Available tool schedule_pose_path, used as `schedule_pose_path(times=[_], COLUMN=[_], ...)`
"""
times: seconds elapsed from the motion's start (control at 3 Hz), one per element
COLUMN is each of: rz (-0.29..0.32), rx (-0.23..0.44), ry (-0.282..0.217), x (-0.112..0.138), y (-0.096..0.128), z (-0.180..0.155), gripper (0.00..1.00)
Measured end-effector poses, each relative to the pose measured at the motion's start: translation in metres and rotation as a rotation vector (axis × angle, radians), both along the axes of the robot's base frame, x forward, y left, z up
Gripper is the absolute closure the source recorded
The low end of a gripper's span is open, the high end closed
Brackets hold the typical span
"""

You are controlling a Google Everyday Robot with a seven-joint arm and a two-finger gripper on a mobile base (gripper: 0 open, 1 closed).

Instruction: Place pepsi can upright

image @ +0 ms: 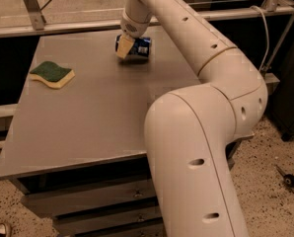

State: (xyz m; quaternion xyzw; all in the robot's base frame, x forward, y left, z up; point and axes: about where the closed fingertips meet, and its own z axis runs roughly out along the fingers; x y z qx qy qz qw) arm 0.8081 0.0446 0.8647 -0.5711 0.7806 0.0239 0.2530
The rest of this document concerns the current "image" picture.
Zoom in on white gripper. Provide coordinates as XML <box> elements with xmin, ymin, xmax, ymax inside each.
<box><xmin>116</xmin><ymin>11</ymin><xmax>152</xmax><ymax>59</ymax></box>

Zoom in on blue pepsi can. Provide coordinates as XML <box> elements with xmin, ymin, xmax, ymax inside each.
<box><xmin>115</xmin><ymin>35</ymin><xmax>151</xmax><ymax>59</ymax></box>

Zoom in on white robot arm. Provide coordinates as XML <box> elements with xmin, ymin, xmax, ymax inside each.
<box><xmin>117</xmin><ymin>0</ymin><xmax>267</xmax><ymax>237</ymax></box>

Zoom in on green and yellow sponge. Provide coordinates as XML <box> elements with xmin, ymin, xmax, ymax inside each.
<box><xmin>29</xmin><ymin>61</ymin><xmax>75</xmax><ymax>89</ymax></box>

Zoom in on grey drawer cabinet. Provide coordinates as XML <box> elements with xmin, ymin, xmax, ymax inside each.
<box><xmin>0</xmin><ymin>24</ymin><xmax>255</xmax><ymax>237</ymax></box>

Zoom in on black cart base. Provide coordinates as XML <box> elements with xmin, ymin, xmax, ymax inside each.
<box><xmin>269</xmin><ymin>26</ymin><xmax>294</xmax><ymax>141</ymax></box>

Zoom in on top grey drawer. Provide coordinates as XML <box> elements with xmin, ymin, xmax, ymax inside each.
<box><xmin>21</xmin><ymin>176</ymin><xmax>156</xmax><ymax>218</ymax></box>

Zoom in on grey drawer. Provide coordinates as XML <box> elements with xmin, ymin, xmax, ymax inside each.
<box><xmin>53</xmin><ymin>204</ymin><xmax>161</xmax><ymax>235</ymax></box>
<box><xmin>21</xmin><ymin>176</ymin><xmax>156</xmax><ymax>218</ymax></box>
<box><xmin>75</xmin><ymin>221</ymin><xmax>166</xmax><ymax>237</ymax></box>

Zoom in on middle grey drawer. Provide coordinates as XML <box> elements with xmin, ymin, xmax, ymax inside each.
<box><xmin>53</xmin><ymin>204</ymin><xmax>161</xmax><ymax>235</ymax></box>

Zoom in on bottom grey drawer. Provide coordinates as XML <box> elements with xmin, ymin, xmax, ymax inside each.
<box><xmin>75</xmin><ymin>221</ymin><xmax>166</xmax><ymax>237</ymax></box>

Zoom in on black caster wheel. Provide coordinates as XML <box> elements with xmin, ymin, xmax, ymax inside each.
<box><xmin>276</xmin><ymin>165</ymin><xmax>294</xmax><ymax>188</ymax></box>

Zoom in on shoe tip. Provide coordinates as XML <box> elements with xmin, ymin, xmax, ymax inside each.
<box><xmin>0</xmin><ymin>223</ymin><xmax>11</xmax><ymax>237</ymax></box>

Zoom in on metal railing frame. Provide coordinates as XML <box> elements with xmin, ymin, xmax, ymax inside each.
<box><xmin>0</xmin><ymin>0</ymin><xmax>294</xmax><ymax>40</ymax></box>

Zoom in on white cable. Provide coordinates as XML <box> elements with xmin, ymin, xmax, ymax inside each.
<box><xmin>250</xmin><ymin>5</ymin><xmax>270</xmax><ymax>73</ymax></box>

